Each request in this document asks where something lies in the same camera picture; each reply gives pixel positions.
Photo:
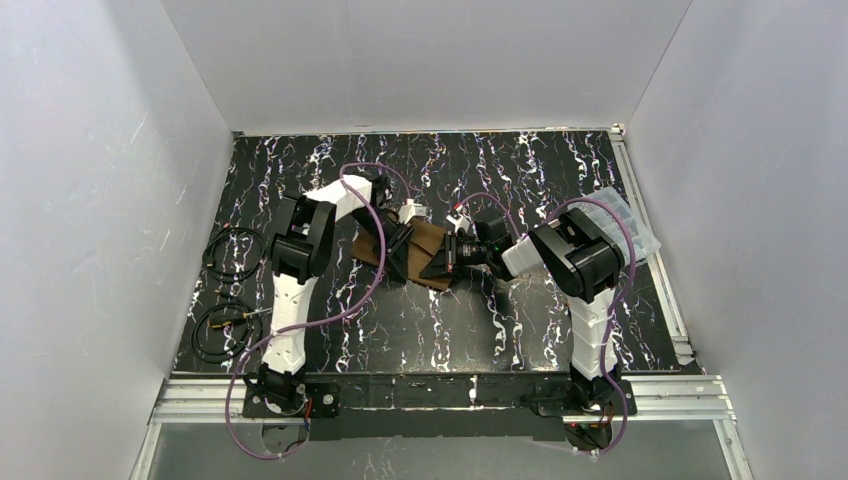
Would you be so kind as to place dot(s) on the clear plastic compartment box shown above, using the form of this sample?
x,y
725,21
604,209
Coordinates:
x,y
644,242

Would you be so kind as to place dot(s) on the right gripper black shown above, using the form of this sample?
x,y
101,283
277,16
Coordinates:
x,y
452,250

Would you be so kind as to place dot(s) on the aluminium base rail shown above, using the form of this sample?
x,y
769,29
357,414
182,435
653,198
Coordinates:
x,y
481,404

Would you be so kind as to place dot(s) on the aluminium side rail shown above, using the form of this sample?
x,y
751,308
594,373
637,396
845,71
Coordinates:
x,y
670,307

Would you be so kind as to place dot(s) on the brown woven cloth napkin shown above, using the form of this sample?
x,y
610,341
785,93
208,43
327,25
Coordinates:
x,y
425,241

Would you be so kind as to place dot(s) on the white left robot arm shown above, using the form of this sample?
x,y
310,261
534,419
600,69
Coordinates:
x,y
300,253

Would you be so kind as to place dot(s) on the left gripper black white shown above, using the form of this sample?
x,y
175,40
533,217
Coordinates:
x,y
396,240

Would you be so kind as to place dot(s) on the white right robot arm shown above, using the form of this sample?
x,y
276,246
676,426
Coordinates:
x,y
584,252

